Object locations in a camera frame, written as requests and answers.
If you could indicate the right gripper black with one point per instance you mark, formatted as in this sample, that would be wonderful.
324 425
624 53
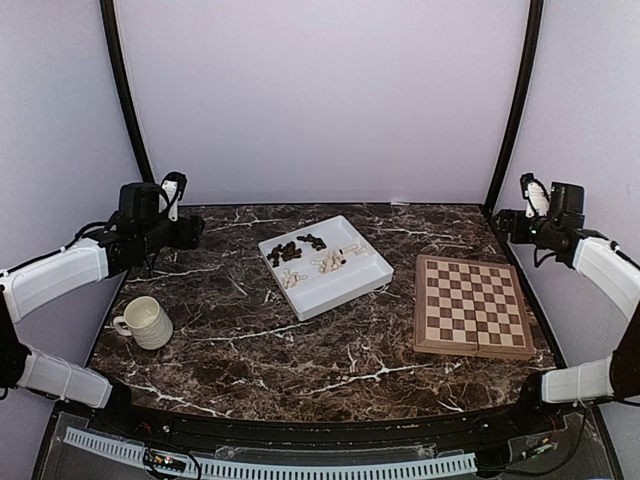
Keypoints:
507 216

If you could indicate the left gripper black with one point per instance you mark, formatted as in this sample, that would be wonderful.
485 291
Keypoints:
189 234

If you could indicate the wooden chess board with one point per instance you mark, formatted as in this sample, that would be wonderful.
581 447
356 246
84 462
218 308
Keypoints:
470 308

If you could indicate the white plastic divided tray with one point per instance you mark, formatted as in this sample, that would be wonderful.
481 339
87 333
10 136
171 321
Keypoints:
313 297

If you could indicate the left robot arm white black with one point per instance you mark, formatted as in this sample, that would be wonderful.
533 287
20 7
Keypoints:
146 221

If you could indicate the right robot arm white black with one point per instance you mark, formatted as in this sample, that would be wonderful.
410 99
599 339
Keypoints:
553 223

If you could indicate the dark chess pieces pile lower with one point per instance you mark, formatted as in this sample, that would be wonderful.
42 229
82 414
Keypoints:
284 253

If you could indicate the dark chess pieces pile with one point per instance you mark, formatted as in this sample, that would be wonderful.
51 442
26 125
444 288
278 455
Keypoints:
284 253
316 243

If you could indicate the dark chess pieces pile upper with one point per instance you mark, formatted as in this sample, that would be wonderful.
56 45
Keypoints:
316 243

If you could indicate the white chess pieces pile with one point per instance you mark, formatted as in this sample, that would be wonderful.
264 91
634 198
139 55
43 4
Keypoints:
329 262

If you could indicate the cream ribbed ceramic mug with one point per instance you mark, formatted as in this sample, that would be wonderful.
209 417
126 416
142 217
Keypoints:
146 322

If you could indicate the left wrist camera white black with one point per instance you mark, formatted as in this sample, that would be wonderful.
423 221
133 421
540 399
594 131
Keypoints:
173 187

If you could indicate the black front rail base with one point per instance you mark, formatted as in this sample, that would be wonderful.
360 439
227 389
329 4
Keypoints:
560 443

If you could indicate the black right frame post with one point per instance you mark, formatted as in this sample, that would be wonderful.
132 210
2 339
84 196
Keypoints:
524 75

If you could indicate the black frame post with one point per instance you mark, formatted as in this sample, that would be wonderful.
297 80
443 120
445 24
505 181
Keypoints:
121 81
524 75

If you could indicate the black left frame post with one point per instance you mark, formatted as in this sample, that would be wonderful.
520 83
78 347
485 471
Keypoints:
121 81

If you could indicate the white slotted cable duct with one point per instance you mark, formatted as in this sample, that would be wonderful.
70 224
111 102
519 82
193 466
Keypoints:
246 463

